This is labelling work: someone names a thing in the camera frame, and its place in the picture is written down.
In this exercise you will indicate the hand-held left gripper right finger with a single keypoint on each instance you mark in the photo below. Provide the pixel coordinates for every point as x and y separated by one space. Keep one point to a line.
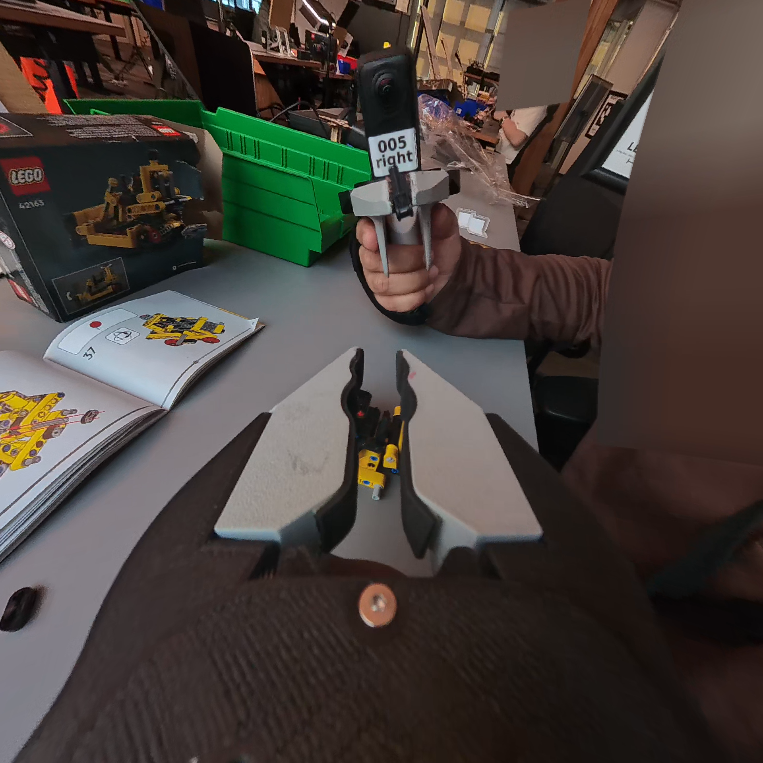
471 471

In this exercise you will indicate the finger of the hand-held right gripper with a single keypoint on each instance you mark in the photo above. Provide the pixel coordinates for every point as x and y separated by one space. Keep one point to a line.
430 188
369 200

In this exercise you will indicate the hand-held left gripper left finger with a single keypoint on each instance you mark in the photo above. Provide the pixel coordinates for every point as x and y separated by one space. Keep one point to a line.
280 471

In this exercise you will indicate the yellow black lego model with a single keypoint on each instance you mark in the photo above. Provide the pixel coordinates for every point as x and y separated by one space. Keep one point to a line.
372 471

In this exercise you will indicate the person's right forearm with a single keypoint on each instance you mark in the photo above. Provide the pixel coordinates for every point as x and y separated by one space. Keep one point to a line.
524 292

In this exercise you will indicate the open lego instruction booklet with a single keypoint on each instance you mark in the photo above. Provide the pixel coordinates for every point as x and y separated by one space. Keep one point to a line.
149 363

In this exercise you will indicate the dark lego set box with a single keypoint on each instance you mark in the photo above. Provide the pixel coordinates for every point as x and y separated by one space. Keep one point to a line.
89 196

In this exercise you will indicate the small black lego beam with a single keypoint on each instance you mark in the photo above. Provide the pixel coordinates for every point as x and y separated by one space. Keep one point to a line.
18 608

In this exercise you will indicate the person's right hand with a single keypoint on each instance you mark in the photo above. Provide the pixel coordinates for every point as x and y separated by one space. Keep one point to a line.
405 280

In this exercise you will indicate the small clear plastic packet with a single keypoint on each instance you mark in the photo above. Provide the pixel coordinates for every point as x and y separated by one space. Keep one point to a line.
474 220

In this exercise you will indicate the crumpled clear plastic bag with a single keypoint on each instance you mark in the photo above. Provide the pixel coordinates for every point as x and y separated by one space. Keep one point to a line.
453 128

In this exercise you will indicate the dark grey flat box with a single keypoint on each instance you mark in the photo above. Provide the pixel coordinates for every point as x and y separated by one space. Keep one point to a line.
316 122

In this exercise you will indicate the green plastic bin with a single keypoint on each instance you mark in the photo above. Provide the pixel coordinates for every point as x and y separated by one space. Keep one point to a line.
268 196

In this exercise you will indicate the black office chair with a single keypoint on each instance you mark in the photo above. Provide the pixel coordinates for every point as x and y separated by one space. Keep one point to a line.
572 214

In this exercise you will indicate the black flat panel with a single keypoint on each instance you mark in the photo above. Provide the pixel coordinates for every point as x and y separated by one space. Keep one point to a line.
223 68

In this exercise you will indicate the person's brown sweater torso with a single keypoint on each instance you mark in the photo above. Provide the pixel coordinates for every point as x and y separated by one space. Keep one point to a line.
655 495

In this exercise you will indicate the black framed sign stand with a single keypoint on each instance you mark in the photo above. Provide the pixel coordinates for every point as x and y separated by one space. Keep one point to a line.
623 155

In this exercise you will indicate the orange black machine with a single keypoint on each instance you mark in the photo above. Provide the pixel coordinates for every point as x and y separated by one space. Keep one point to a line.
42 80

